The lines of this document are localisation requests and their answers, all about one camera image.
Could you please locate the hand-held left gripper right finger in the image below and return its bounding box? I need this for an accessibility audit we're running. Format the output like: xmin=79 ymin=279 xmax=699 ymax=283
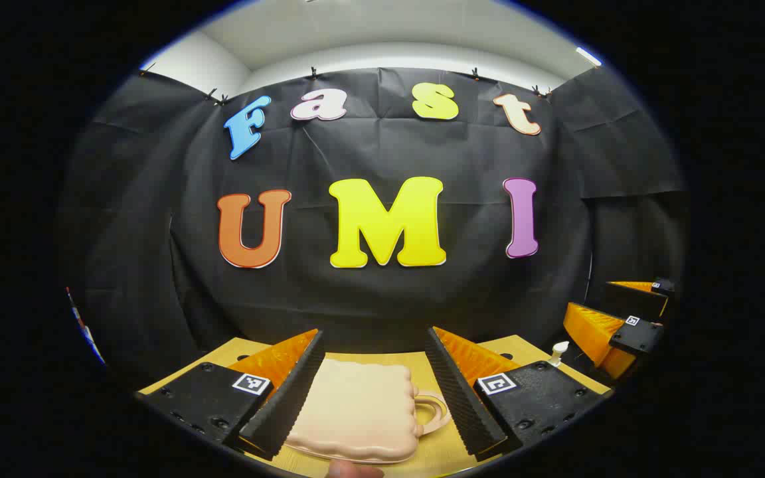
xmin=424 ymin=325 xmax=612 ymax=463

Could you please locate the beige suitcase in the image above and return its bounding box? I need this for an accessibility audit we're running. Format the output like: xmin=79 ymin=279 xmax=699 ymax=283
xmin=283 ymin=358 xmax=451 ymax=464

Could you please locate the white printed object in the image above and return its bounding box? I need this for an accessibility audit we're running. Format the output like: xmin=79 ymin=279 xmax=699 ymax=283
xmin=65 ymin=285 xmax=106 ymax=366

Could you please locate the row of black clips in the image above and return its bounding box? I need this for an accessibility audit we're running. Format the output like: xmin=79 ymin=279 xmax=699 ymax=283
xmin=140 ymin=62 xmax=553 ymax=107

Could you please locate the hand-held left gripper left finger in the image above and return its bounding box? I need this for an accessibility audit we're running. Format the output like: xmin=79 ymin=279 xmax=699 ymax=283
xmin=137 ymin=329 xmax=327 ymax=462

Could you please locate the black backdrop cloth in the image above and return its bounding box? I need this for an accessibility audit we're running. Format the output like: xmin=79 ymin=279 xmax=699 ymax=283
xmin=57 ymin=66 xmax=692 ymax=392

